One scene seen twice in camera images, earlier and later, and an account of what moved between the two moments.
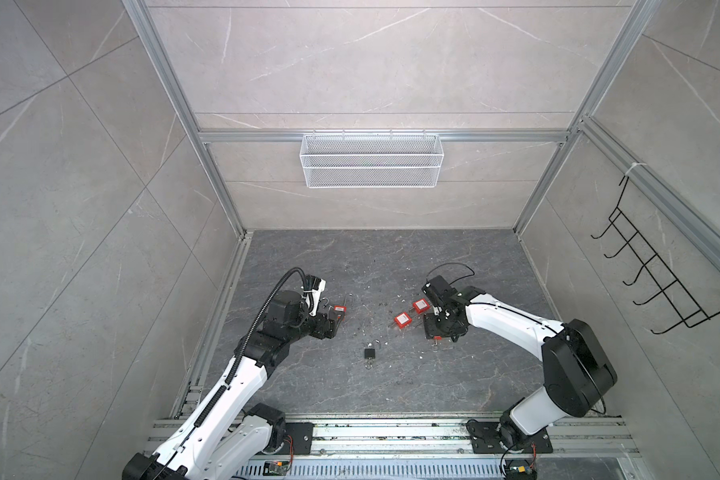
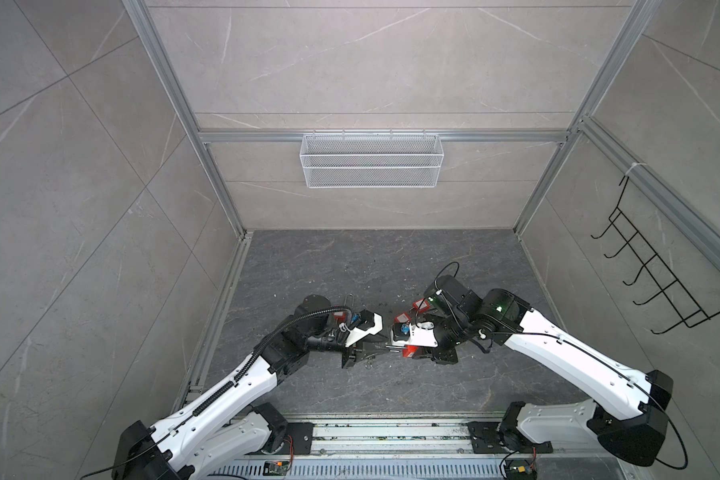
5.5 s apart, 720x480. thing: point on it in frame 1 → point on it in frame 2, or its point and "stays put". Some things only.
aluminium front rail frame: (435, 447) stays put
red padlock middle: (402, 320) stays put
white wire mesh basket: (372, 161) stays put
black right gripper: (430, 329) → (436, 354)
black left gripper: (332, 323) → (355, 353)
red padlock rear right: (421, 305) stays put
